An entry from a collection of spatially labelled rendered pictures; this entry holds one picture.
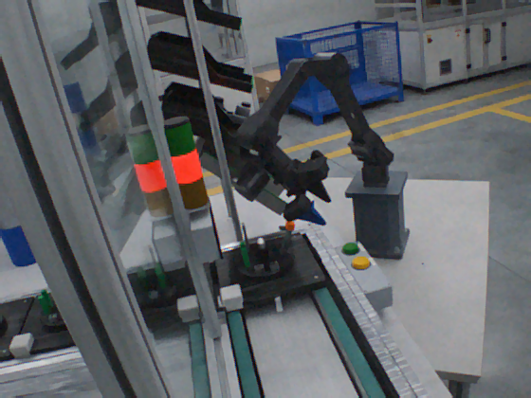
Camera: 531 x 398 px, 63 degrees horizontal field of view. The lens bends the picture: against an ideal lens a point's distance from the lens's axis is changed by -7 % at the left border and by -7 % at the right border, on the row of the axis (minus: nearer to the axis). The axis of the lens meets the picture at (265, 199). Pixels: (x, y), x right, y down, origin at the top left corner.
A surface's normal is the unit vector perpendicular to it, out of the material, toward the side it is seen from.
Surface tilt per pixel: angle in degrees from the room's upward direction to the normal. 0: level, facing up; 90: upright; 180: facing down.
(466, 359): 0
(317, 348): 0
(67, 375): 90
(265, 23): 90
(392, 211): 90
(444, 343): 0
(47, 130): 90
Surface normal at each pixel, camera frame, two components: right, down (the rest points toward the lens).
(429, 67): 0.34, 0.35
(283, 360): -0.17, -0.89
